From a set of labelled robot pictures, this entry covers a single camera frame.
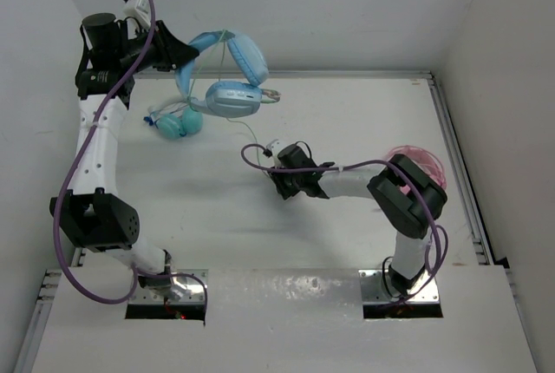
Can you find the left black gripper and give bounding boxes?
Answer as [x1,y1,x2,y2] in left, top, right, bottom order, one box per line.
[114,20,196,75]

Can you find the green headphone cable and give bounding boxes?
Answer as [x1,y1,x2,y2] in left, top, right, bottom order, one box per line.
[181,29,284,170]

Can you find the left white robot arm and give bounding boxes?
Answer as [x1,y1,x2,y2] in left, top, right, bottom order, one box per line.
[49,13,199,302]

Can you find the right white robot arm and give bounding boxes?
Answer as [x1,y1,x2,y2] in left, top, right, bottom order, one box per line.
[264,140,447,297]

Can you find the teal headphones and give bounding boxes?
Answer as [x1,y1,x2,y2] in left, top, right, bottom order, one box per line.
[143,95,204,140]

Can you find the pink headphones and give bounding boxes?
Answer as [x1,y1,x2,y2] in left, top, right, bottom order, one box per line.
[384,145,447,190]

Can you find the white front cover board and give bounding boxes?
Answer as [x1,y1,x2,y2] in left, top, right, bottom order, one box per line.
[33,266,535,372]

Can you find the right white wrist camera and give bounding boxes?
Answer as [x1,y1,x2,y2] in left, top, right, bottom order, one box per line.
[263,139,286,158]

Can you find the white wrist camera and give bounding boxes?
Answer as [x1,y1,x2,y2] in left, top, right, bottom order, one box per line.
[123,0,151,28]
[263,139,286,158]

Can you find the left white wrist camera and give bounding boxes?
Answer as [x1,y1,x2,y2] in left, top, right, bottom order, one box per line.
[123,0,151,28]

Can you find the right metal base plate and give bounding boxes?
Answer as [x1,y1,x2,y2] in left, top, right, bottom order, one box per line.
[359,269,441,305]

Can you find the metal base plate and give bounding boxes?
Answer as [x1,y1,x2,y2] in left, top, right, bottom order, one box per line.
[359,269,441,305]
[129,272,207,305]

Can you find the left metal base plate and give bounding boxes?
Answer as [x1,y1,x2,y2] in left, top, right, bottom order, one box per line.
[129,272,207,305]

